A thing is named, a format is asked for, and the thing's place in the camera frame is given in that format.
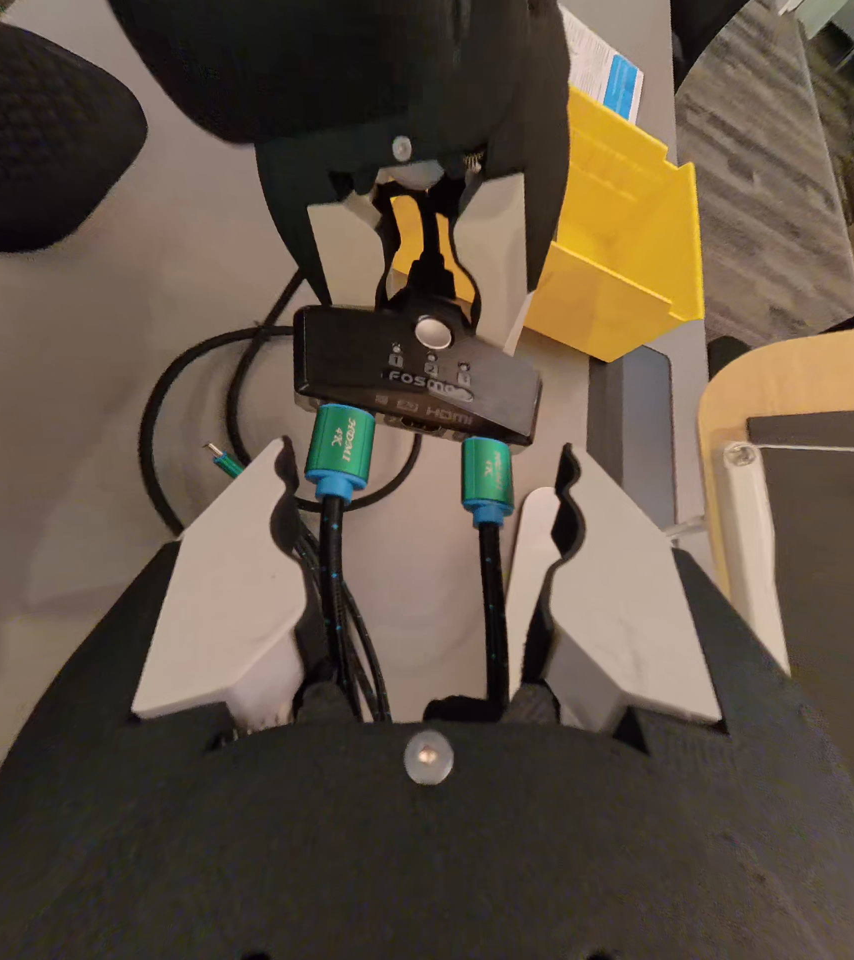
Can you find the white stand with wooden board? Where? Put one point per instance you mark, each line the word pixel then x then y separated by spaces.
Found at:
pixel 832 525

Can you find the printed paper sheet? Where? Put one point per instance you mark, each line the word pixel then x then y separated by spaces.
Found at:
pixel 607 67

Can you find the black splitter box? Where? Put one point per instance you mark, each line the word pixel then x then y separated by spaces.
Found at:
pixel 352 352

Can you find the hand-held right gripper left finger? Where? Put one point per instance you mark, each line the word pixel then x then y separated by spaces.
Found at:
pixel 224 600

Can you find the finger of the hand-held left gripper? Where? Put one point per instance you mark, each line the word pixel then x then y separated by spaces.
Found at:
pixel 344 247
pixel 498 255

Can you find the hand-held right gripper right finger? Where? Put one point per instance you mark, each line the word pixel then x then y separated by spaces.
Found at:
pixel 629 607

